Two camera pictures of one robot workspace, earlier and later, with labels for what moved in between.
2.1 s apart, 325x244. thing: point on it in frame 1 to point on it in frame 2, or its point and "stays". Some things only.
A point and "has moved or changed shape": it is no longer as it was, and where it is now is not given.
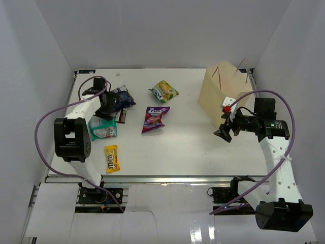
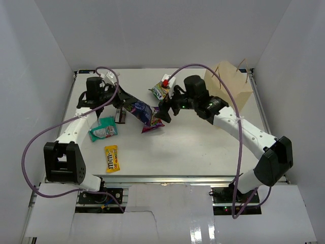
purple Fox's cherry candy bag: x=154 y=118 stays
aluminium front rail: x=73 y=179 stays
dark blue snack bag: x=124 y=98 has moved or changed shape
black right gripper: x=224 y=129 to x=164 y=106
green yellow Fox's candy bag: x=163 y=91 stays
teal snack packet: x=100 y=128 stays
